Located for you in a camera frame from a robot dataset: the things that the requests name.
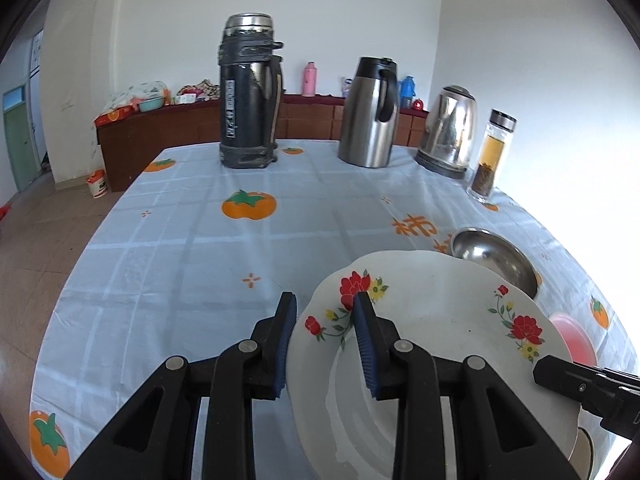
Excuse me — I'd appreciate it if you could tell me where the red plastic bowl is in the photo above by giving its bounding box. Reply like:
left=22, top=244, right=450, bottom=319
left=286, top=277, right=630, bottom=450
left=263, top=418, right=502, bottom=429
left=549, top=312, right=598, bottom=367

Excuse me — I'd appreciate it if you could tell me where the red flower white plate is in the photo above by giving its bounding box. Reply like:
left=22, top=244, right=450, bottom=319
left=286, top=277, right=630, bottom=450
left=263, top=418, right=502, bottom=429
left=286, top=250, right=579, bottom=479

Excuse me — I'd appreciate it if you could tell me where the stainless steel bowl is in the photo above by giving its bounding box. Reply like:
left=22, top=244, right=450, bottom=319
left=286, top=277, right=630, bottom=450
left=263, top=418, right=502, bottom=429
left=448, top=228, right=539, bottom=299

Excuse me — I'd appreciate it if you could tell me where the white enamel bowl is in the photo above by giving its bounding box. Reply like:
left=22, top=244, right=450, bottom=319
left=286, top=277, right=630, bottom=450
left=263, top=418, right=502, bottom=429
left=568, top=427, right=596, bottom=480

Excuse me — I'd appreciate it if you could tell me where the persimmon print tablecloth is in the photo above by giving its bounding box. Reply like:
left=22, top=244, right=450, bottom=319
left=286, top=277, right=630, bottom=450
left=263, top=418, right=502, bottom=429
left=29, top=141, right=637, bottom=479

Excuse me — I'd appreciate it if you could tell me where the stainless electric kettle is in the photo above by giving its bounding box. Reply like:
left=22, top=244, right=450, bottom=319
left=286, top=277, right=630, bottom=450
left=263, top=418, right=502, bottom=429
left=414, top=84, right=477, bottom=180

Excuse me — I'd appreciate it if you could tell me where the glass tea bottle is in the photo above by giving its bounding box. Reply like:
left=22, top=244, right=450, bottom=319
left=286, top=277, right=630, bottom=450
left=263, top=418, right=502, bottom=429
left=466, top=110, right=516, bottom=204

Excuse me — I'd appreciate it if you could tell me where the white plastic bucket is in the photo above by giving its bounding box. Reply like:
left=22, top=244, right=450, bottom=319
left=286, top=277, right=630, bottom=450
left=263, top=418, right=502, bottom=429
left=86, top=169, right=108, bottom=198

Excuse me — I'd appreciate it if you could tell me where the dark wooden sideboard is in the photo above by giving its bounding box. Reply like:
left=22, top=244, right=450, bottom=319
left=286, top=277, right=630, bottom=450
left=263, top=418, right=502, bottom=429
left=94, top=93, right=431, bottom=193

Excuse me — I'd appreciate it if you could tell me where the blue thermos jug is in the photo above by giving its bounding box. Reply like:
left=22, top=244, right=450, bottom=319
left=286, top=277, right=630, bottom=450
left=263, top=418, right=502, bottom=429
left=399, top=76, right=416, bottom=108

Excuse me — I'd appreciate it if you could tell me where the teal bowl on sideboard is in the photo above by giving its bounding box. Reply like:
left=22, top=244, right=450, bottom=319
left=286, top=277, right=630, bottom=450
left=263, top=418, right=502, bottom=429
left=138, top=96, right=165, bottom=113

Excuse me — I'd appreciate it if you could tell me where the mesh food cover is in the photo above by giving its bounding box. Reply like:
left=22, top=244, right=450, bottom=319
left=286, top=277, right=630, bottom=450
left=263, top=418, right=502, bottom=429
left=101, top=80, right=170, bottom=114

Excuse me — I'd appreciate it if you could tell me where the large black thermos flask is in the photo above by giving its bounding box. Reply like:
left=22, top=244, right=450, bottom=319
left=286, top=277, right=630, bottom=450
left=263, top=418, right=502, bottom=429
left=218, top=12, right=283, bottom=169

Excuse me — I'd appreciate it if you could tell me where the pink thermos bottle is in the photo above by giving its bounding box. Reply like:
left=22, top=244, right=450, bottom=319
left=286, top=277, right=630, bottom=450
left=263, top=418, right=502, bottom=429
left=302, top=62, right=317, bottom=96

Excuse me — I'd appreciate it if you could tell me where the green door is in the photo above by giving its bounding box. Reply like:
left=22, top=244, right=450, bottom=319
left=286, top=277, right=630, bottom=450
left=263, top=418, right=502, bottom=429
left=2, top=86, right=40, bottom=192

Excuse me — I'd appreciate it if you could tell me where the steel carafe black handle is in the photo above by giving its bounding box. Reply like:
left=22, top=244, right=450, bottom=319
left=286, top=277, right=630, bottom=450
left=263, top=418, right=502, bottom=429
left=338, top=56, right=399, bottom=169

